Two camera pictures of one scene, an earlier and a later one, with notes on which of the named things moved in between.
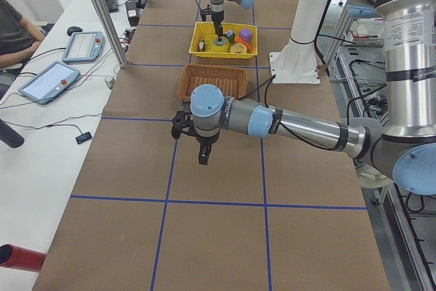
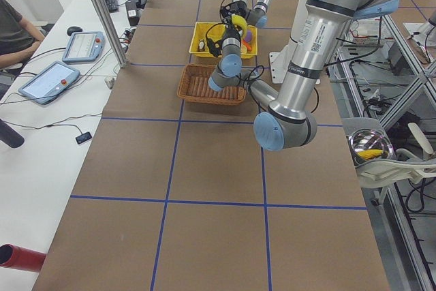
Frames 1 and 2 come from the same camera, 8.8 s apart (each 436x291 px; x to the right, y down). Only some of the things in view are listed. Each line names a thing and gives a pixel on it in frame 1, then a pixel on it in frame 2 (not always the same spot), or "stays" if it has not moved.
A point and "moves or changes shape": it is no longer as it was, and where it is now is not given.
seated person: (19, 39) stays
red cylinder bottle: (13, 257) stays
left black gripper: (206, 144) -> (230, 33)
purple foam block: (246, 34) stays
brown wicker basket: (231, 81) stays
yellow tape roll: (223, 42) moves or changes shape
